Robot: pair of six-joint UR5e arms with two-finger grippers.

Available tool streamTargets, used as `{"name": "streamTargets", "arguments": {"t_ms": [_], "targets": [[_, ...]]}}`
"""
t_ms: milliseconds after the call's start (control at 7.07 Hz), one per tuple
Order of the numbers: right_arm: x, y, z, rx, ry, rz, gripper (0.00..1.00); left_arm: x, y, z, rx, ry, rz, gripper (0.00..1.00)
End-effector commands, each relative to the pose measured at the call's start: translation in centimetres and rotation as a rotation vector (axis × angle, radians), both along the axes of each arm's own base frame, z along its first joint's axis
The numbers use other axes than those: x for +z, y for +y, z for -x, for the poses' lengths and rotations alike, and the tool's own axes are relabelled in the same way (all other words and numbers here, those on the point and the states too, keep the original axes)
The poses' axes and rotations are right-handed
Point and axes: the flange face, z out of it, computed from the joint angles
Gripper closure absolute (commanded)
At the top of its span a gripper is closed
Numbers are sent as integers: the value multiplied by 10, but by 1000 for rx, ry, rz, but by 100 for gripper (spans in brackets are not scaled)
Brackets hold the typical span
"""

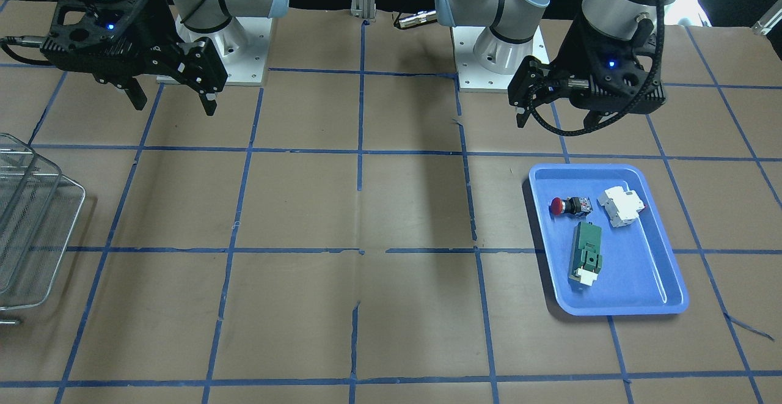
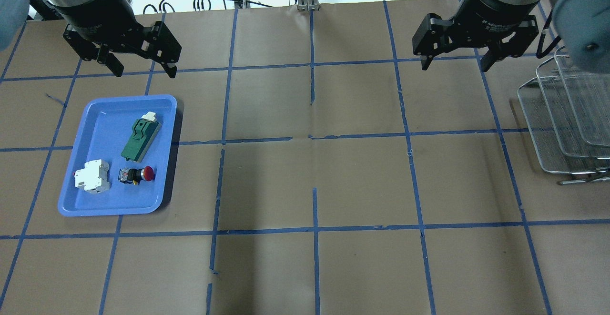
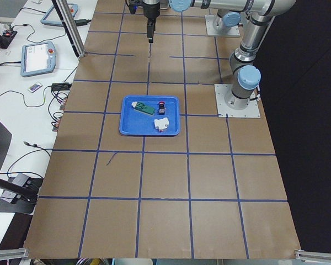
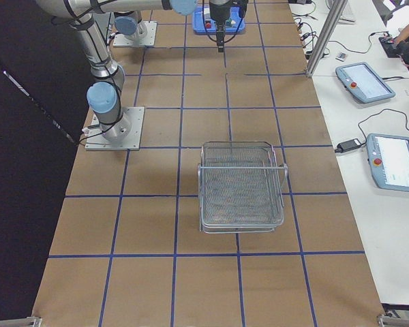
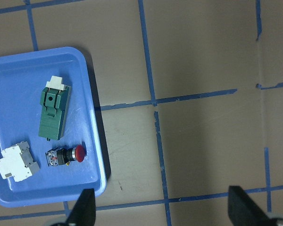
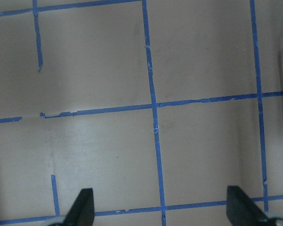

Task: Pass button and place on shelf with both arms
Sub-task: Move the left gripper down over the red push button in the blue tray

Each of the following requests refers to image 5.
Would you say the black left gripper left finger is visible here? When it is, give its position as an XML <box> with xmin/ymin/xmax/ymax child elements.
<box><xmin>66</xmin><ymin>188</ymin><xmax>96</xmax><ymax>226</ymax></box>

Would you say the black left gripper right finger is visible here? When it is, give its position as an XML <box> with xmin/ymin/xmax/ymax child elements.
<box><xmin>228</xmin><ymin>186</ymin><xmax>270</xmax><ymax>226</ymax></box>

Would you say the red mushroom push button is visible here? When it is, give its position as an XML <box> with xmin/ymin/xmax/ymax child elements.
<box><xmin>45</xmin><ymin>145</ymin><xmax>86</xmax><ymax>166</ymax></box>

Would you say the blue plastic tray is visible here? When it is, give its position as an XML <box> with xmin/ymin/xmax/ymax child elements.
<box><xmin>0</xmin><ymin>47</ymin><xmax>107</xmax><ymax>207</ymax></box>

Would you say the white grey circuit breaker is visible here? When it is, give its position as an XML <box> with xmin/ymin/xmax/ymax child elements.
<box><xmin>0</xmin><ymin>141</ymin><xmax>40</xmax><ymax>182</ymax></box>

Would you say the green electrical switch module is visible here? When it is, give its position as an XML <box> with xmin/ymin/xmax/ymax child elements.
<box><xmin>38</xmin><ymin>76</ymin><xmax>71</xmax><ymax>141</ymax></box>

